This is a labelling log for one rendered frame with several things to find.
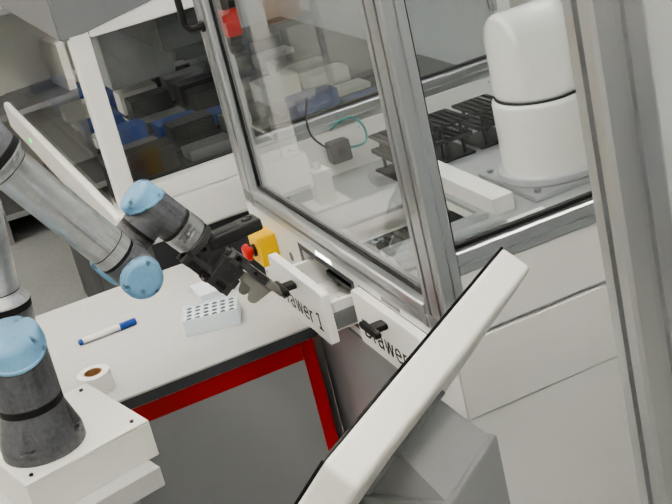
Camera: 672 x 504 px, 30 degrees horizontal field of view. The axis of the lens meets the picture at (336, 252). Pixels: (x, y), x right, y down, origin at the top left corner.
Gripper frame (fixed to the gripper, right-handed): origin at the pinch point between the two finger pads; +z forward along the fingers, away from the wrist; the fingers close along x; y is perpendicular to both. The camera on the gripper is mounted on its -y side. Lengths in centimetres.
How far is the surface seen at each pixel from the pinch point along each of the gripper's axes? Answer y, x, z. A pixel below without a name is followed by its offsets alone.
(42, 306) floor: 71, -284, 62
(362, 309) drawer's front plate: -6.6, 21.3, 6.6
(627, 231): -20, 155, -59
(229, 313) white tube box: 11.2, -24.1, 7.3
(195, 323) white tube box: 17.5, -26.5, 3.4
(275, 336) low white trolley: 8.7, -11.2, 12.9
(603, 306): -32, 55, 24
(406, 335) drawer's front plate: -7.5, 40.6, 5.4
